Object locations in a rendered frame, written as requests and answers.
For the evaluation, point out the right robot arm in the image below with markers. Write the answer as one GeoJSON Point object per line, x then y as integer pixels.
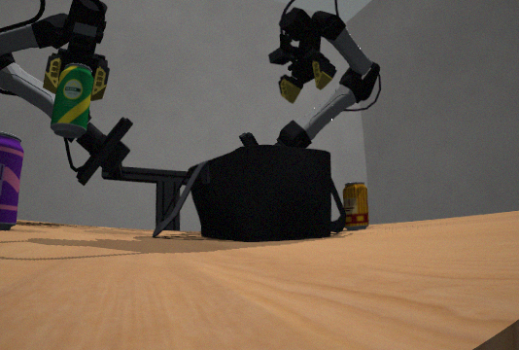
{"type": "Point", "coordinates": [80, 27]}

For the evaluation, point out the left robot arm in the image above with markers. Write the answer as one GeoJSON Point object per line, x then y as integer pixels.
{"type": "Point", "coordinates": [352, 88]}

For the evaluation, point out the green and yellow drink can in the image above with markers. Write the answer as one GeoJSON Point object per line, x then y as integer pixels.
{"type": "Point", "coordinates": [72, 100]}

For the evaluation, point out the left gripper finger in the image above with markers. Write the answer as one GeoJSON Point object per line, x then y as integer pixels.
{"type": "Point", "coordinates": [289, 91]}
{"type": "Point", "coordinates": [321, 79]}

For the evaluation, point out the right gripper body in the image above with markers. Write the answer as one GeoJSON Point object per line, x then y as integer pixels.
{"type": "Point", "coordinates": [91, 60]}

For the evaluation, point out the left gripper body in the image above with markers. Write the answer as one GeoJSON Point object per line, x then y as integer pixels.
{"type": "Point", "coordinates": [303, 74]}

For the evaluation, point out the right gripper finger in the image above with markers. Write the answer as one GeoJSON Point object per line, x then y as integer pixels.
{"type": "Point", "coordinates": [98, 88]}
{"type": "Point", "coordinates": [51, 78]}

